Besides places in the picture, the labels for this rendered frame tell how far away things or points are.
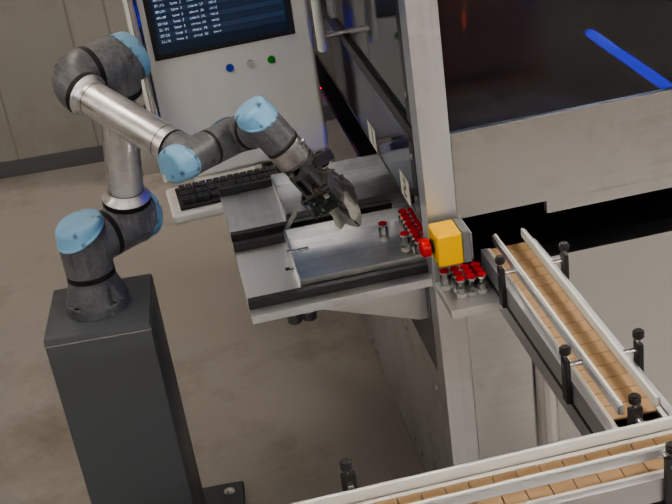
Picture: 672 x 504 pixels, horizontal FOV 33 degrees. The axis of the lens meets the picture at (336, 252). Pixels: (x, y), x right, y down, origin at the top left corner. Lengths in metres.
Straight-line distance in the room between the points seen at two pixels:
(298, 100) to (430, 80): 1.10
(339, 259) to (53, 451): 1.48
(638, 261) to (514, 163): 0.40
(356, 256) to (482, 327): 0.33
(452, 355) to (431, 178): 0.44
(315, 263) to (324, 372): 1.26
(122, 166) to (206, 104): 0.67
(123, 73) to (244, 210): 0.56
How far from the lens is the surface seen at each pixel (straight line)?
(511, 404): 2.73
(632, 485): 1.84
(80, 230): 2.70
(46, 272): 4.90
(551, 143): 2.45
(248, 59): 3.30
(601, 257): 2.61
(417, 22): 2.27
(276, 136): 2.27
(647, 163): 2.56
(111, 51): 2.57
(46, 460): 3.76
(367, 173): 3.04
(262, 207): 2.95
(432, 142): 2.36
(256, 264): 2.67
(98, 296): 2.76
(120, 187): 2.74
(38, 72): 5.79
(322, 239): 2.73
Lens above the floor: 2.11
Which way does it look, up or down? 27 degrees down
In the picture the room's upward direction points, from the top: 8 degrees counter-clockwise
